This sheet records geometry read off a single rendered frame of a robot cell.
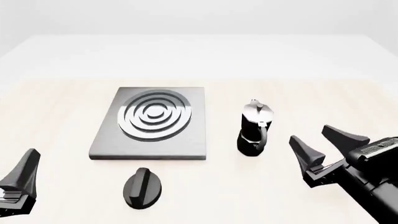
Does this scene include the flat black stove plate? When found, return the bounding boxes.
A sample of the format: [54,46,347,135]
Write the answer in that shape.
[88,86,208,161]

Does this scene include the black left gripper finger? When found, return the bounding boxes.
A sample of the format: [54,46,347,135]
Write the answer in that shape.
[0,147,41,199]

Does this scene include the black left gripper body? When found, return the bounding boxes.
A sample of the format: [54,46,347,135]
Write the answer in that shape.
[0,187,35,218]

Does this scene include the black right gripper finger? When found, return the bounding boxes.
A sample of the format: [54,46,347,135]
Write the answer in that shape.
[289,134,326,173]
[321,124,371,160]

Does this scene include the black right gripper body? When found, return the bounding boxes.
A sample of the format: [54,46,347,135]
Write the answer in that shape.
[303,156,351,189]

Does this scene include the round black stove knob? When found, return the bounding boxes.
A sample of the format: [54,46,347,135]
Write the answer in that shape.
[123,167,162,209]

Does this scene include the black and silver moka pot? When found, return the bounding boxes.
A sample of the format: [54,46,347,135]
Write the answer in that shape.
[236,98,276,157]

